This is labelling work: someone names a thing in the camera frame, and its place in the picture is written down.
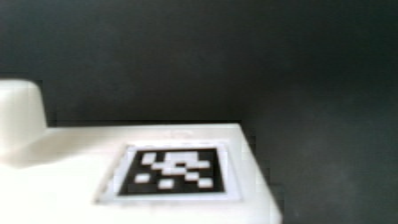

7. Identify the white front drawer tray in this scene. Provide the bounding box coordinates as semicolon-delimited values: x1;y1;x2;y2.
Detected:
0;79;282;224

